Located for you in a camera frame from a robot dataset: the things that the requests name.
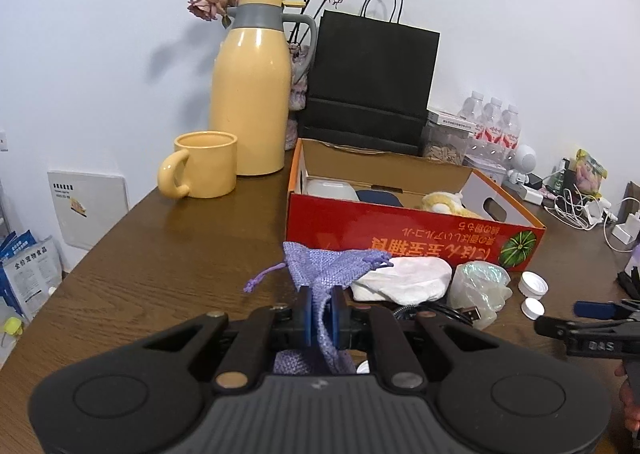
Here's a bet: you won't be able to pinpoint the dark blue object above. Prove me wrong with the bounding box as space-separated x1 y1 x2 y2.
356 189 402 207

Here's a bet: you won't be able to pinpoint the white bottle cap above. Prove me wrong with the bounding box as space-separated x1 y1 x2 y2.
521 297 546 321
518 271 549 300

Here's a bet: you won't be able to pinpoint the white plastic container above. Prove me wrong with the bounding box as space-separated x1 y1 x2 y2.
305 179 359 202

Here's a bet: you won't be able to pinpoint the white charger adapter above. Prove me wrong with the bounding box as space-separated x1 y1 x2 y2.
518 185 544 206

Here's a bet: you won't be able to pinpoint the clear seed container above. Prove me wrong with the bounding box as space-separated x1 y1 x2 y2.
422 108 475 165

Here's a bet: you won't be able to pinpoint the yellow ceramic mug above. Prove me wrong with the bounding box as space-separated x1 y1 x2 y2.
157 130 238 200

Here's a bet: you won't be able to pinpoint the white wall panel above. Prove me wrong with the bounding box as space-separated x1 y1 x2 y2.
48 170 129 251

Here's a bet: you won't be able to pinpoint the purple drawstring pouch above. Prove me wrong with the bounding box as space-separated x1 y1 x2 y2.
244 242 392 375

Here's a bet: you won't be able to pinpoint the water bottle right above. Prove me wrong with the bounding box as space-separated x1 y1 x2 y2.
496 104 521 166

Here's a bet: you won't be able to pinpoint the black paper bag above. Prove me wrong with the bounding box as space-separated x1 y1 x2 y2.
297 0 440 156

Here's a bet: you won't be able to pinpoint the colourful snack packet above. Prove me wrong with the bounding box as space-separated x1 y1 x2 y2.
575 149 608 197

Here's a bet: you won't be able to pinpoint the person's right hand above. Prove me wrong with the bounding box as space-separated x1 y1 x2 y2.
614 363 640 434

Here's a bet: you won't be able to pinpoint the blue white packages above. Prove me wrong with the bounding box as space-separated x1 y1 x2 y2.
1 230 63 322

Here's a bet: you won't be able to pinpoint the white tangled cables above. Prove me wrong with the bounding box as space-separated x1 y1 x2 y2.
541 183 640 254

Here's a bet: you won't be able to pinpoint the iridescent plastic bag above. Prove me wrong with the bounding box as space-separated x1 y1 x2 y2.
447 260 513 330

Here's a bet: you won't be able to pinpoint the red cardboard box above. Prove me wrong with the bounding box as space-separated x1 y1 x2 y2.
285 139 546 272

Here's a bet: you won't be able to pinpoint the water bottle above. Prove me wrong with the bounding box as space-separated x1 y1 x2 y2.
458 90 484 123
475 97 502 159
496 104 521 166

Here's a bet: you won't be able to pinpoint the black usb cable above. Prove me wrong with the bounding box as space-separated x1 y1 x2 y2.
349 300 484 328

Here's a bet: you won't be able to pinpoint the white robot figurine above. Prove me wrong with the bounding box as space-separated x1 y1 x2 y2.
502 144 537 187

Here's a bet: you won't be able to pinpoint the water bottle middle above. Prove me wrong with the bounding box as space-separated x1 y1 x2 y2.
475 97 502 159

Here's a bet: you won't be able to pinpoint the yellow thermos jug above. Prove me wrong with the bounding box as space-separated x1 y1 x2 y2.
209 0 318 176

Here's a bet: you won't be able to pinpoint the yellow plush toy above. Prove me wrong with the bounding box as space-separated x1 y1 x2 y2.
421 191 482 219

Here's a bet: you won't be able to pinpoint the water bottle left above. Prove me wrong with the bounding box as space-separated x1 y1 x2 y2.
458 90 484 123

